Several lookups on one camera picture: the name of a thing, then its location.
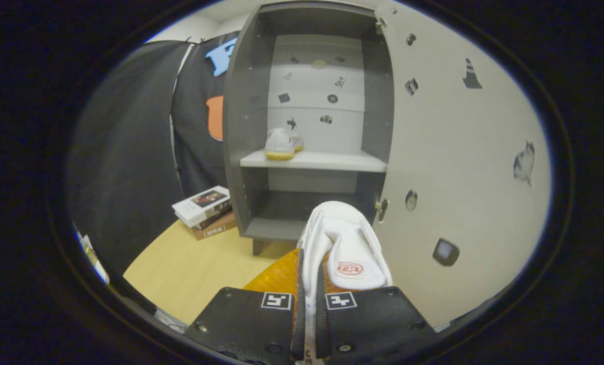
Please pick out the grey shoe cabinet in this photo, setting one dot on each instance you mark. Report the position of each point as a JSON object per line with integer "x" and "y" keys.
{"x": 241, "y": 126}

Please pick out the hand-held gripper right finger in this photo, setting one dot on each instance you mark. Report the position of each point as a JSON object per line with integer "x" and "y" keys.
{"x": 372, "y": 324}

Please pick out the blue and white object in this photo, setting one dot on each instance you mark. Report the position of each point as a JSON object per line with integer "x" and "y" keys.
{"x": 89, "y": 253}

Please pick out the brown cover book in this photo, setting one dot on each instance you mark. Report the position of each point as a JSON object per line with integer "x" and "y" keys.
{"x": 215, "y": 231}

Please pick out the black backdrop cloth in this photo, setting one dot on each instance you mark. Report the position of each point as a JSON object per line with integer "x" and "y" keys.
{"x": 129, "y": 152}

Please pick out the white canvas shoe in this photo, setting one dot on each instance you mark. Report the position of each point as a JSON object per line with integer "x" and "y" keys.
{"x": 280, "y": 144}
{"x": 352, "y": 243}

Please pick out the light grey shoe cabinet door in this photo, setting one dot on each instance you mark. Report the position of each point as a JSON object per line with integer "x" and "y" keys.
{"x": 459, "y": 152}

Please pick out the black cover book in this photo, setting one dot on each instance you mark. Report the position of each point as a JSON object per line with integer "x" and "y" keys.
{"x": 218, "y": 216}

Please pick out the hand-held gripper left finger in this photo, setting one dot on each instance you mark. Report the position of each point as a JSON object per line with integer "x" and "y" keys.
{"x": 261, "y": 329}

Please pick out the white cover book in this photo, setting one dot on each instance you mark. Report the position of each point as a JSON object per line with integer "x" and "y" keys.
{"x": 200, "y": 203}

